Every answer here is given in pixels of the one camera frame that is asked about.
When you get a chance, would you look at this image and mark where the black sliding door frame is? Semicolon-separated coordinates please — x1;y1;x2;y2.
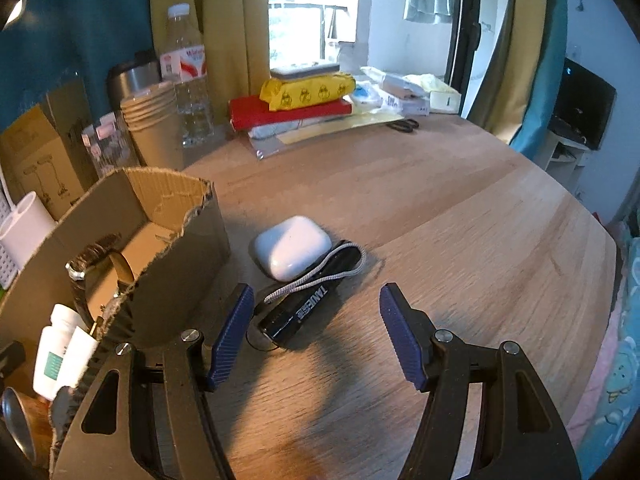
447;0;506;116

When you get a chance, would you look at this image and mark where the white medicine box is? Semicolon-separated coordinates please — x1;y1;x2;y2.
385;85;431;117

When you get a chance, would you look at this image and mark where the long white box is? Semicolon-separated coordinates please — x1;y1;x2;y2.
360;66;426;97

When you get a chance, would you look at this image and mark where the yellow curtain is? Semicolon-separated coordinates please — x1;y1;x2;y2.
462;0;551;141
150;0;271;126

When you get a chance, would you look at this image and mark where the cardboard box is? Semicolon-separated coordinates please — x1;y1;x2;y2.
0;166;233;480

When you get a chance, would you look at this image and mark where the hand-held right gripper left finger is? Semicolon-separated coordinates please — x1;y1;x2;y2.
50;283;256;480

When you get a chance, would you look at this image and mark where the printed drinking glass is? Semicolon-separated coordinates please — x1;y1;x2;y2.
80;114;136;178

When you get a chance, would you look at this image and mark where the yellow printed packet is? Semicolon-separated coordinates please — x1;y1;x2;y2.
259;72;357;112

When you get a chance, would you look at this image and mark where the white grey flat packet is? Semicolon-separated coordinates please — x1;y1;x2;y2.
247;120;346;140

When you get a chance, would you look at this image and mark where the wristwatch with dark band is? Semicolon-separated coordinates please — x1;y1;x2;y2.
65;232;138;346

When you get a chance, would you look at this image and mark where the steel thermos flask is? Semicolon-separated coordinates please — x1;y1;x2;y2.
106;50;163;111

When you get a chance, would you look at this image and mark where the black flashlight with lanyard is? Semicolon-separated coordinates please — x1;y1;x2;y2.
255;240;368;351

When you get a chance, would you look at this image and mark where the blue white packet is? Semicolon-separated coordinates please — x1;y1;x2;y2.
350;82;383;109

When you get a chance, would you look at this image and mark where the grey white flat case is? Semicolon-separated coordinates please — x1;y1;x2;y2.
270;58;340;81

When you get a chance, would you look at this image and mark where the white pill bottle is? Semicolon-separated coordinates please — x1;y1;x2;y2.
32;304;88;401

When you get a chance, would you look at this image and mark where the pale yellow plastic bag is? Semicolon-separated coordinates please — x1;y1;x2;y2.
405;74;446;94

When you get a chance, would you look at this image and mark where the clear plastic bag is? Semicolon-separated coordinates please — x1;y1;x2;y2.
250;135;292;162

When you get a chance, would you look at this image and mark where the teal curtain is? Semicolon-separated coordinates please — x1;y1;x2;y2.
510;0;571;161

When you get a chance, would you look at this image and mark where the red book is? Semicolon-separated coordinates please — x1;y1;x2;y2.
228;95;353;131

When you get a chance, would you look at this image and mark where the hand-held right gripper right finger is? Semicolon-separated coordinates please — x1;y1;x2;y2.
379;282;583;480

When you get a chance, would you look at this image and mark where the white desk lamp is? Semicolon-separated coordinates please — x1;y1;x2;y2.
0;191;58;271

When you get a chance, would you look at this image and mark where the stack of paper cups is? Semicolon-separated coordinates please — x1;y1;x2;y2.
120;80;185;171

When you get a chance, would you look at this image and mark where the printed blanket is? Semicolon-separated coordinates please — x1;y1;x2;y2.
570;230;640;461

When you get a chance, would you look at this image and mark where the yellow paper envelope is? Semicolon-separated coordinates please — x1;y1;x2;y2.
277;110;408;146

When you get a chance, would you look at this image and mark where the brown cardboard lamp carton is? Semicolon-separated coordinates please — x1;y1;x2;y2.
0;77;101;221

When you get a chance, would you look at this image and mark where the clear plastic water bottle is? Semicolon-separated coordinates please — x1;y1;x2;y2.
160;2;215;148

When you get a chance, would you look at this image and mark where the white earbud case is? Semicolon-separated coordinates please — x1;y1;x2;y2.
249;215;333;282

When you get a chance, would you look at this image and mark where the white television stand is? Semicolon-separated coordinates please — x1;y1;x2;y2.
542;130;591;201

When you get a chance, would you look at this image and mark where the black television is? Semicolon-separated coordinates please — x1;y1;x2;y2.
550;57;617;151

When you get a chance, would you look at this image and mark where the pale yellow box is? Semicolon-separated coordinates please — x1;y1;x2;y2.
430;91;463;114

